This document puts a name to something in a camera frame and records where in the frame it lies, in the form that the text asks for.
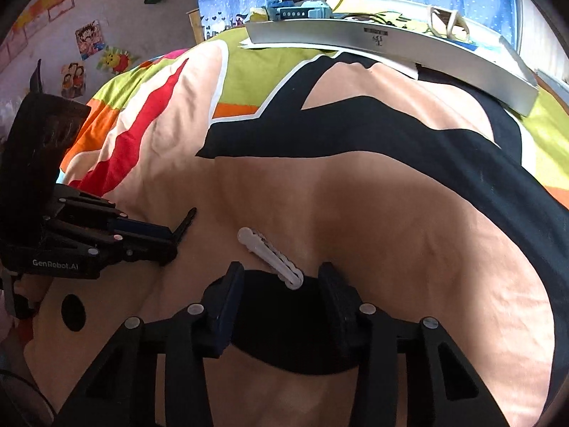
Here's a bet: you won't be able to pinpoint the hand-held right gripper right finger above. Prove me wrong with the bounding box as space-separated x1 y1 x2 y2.
318 262 512 427

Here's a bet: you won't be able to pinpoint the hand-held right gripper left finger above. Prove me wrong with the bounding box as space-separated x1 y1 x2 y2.
53 260 246 427

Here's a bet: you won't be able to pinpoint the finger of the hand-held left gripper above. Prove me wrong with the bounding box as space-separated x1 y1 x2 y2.
53 184 177 243
42 225 179 267

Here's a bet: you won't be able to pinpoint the shallow silver box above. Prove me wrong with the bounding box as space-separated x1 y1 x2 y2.
244 0 541 116

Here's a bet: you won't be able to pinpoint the blue wrist watch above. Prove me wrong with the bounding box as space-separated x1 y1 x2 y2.
266 1 335 21

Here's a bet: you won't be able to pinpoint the taupe hair claw clip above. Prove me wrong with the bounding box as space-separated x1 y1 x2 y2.
426 5 471 41

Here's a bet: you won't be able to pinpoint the colourful printed blanket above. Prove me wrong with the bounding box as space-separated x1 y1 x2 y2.
27 31 569 427

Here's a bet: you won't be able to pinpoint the wooden furniture piece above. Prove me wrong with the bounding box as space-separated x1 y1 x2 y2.
187 9 202 45

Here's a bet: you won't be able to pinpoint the cartoon wall poster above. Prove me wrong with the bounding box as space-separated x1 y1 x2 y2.
75 20 106 58
60 62 86 99

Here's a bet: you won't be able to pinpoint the yellow cartoon wall sticker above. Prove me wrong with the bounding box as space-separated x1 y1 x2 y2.
97 47 134 74

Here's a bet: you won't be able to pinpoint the orange wall banners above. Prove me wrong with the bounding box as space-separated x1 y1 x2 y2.
11 0 75 34

